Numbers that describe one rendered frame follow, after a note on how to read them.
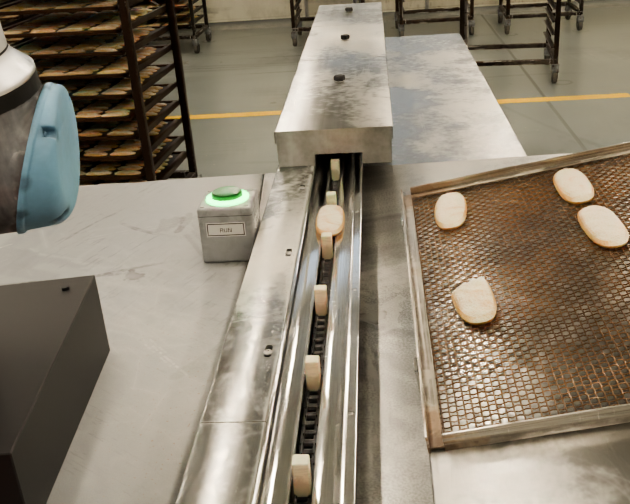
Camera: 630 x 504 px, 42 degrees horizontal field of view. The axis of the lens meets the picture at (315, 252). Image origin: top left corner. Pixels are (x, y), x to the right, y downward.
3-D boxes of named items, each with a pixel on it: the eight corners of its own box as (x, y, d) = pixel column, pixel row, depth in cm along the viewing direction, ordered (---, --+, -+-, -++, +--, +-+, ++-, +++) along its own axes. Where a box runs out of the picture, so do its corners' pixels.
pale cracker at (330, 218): (318, 208, 113) (317, 201, 112) (345, 207, 113) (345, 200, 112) (313, 238, 104) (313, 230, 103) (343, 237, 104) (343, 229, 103)
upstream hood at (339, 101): (320, 31, 240) (318, 1, 236) (382, 27, 238) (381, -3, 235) (277, 177, 127) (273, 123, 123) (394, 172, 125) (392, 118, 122)
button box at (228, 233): (214, 261, 115) (205, 187, 110) (270, 259, 114) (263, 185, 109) (204, 289, 107) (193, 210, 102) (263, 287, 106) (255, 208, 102)
